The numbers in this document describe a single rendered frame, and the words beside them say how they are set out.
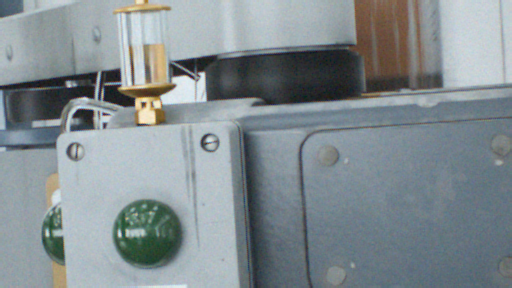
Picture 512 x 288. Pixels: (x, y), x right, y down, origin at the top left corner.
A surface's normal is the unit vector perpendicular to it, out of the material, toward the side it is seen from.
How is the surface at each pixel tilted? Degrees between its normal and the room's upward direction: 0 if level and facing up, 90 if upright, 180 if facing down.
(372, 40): 90
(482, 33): 90
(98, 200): 90
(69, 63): 90
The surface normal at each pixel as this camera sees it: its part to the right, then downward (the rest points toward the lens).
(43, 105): -0.40, 0.07
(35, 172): -0.17, 0.07
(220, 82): -0.82, 0.09
